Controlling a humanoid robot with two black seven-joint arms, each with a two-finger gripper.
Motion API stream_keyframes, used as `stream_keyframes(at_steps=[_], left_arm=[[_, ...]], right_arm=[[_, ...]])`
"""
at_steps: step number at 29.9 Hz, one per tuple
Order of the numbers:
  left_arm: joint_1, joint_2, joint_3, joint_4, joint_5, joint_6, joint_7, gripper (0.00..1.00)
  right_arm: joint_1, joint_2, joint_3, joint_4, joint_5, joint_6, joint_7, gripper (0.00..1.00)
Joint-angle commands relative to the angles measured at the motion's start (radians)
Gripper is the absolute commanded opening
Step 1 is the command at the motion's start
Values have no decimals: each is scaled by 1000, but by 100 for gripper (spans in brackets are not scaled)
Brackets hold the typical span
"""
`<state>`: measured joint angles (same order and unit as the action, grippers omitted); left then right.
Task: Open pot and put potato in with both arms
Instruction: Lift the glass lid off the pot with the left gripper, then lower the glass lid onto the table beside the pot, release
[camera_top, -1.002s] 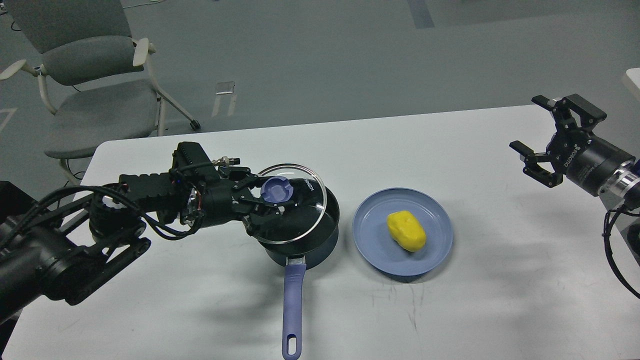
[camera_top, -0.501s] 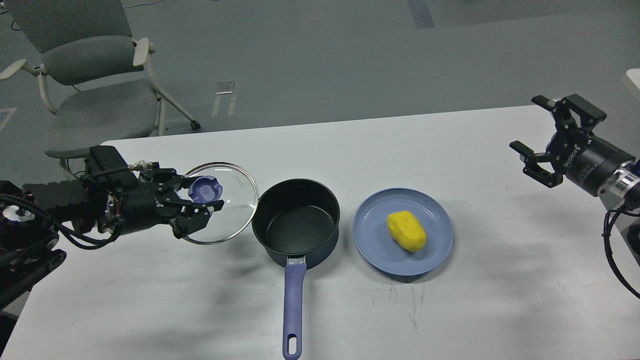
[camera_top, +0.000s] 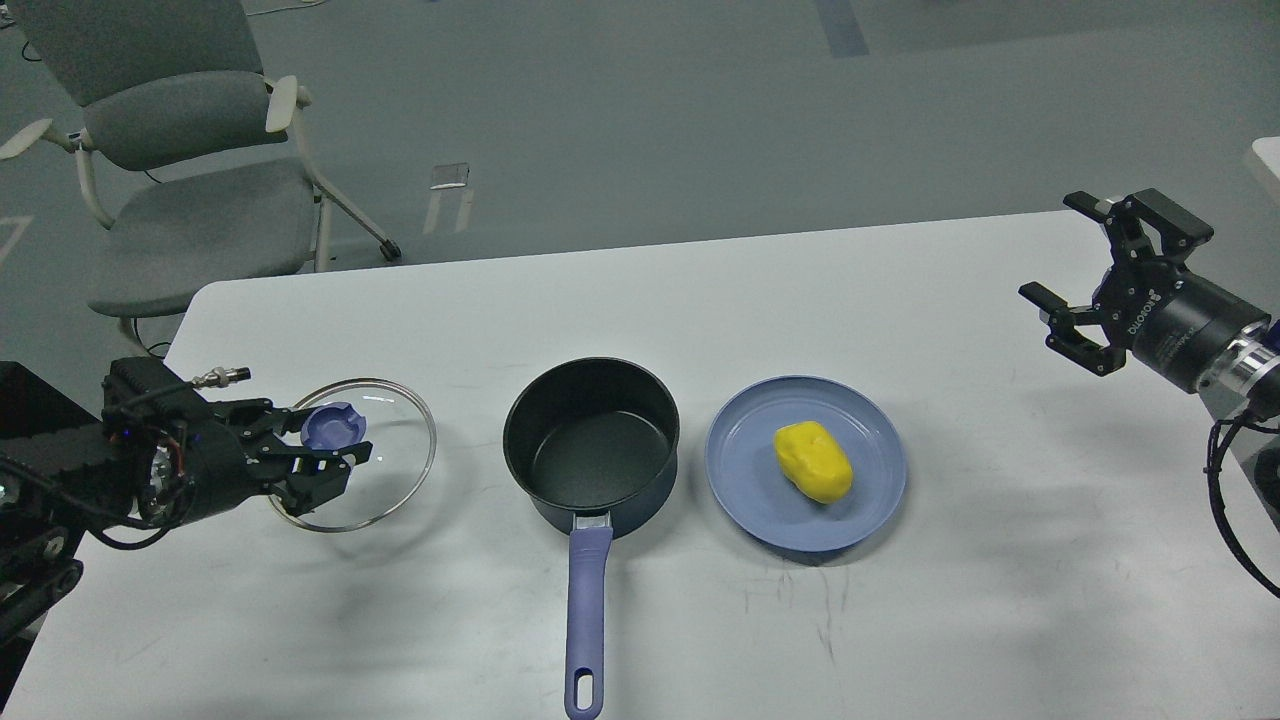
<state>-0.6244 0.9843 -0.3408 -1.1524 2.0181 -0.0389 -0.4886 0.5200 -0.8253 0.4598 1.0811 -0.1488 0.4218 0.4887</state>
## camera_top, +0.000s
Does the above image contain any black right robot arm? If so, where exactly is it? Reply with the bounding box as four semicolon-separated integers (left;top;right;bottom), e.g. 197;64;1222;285
1019;188;1277;594

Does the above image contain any white table edge right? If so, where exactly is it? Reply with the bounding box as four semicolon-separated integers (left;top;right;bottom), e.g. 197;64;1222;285
1245;136;1280;204

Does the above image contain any dark blue saucepan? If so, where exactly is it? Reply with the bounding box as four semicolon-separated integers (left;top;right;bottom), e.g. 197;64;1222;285
502;357;681;719

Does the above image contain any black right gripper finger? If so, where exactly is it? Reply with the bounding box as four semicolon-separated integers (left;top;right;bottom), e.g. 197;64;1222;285
1018;282;1128;377
1062;188;1215;274

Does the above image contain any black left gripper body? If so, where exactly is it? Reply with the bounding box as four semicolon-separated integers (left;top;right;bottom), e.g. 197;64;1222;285
140;405;274;528

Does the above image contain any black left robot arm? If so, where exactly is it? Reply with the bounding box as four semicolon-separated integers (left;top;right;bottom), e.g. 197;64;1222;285
1;357;372;643

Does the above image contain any grey office chair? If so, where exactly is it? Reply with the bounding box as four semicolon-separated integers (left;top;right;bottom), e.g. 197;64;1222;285
3;1;402;319

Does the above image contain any blue plate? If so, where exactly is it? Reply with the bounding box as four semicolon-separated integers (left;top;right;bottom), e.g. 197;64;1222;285
705;375;908;553

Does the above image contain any yellow potato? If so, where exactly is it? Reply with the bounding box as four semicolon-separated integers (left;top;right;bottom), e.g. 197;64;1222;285
773;420;855;505

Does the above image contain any glass lid with blue knob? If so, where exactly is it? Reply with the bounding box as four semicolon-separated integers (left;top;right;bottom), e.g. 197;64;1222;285
268;377;436;534

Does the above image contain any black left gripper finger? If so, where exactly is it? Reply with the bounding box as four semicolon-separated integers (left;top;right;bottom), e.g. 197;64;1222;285
209;398;317;447
246;439;372;518

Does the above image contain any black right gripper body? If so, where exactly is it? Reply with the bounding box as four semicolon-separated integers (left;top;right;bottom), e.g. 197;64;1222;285
1093;263;1271;395

